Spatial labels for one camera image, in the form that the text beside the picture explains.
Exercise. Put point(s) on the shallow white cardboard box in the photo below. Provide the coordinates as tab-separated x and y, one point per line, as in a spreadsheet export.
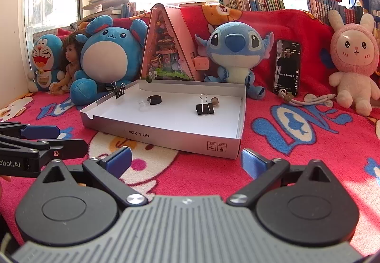
184	120

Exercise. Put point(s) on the brown-haired baby doll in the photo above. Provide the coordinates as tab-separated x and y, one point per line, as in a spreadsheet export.
69	61

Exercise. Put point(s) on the stack of papers and books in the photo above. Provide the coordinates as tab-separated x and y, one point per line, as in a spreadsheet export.
109	6

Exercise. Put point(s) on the triangular pink toy house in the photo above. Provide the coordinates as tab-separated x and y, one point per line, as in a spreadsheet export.
166	52

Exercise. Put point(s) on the pink printed bed blanket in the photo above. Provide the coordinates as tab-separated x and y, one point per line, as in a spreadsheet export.
311	144

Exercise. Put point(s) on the black smartphone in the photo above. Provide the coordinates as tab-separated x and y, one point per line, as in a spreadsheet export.
286	70

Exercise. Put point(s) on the small black binder clip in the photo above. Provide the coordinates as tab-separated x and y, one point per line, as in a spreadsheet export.
119	91

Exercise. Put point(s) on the blue alien plush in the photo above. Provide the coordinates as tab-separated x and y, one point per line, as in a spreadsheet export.
234	49

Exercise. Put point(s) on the brown hazelnut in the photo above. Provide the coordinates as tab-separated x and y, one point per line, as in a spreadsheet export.
215	101

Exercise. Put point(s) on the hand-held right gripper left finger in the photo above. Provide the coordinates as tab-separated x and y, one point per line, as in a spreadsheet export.
118	162

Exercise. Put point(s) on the black bottle cap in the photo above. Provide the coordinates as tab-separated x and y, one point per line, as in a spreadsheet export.
154	100

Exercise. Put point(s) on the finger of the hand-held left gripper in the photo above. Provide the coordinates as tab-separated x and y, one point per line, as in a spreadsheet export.
68	148
41	131

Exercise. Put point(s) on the small pink box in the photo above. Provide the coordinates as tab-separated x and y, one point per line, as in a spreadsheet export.
201	63

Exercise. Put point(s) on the blue robot cat plush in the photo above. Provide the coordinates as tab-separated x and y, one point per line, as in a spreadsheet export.
44	58

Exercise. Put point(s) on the large black binder clip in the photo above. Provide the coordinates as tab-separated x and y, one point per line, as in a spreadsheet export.
204	109

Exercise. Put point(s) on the pink bunny plush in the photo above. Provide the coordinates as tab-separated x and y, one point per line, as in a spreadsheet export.
354	55

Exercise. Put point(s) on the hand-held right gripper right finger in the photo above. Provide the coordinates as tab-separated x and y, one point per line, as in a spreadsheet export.
253	163

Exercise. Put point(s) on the round blue mouse plush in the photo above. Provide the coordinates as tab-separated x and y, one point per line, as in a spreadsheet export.
109	61

